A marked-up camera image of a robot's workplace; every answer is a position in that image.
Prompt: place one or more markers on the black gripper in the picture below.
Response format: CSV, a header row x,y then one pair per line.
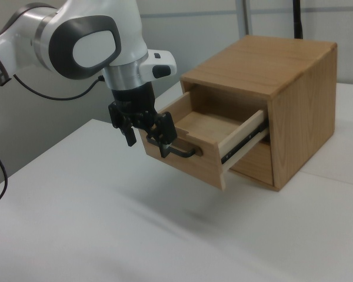
x,y
135,102

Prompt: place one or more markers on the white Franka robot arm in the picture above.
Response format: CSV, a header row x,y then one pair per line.
x,y
91,50

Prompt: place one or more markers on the wooden cabinet carcass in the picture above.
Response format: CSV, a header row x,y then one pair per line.
x,y
300,123

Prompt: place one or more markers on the black pole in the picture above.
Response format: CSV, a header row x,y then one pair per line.
x,y
297,20

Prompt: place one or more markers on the grey upright partition post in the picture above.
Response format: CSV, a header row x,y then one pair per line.
x,y
245,16

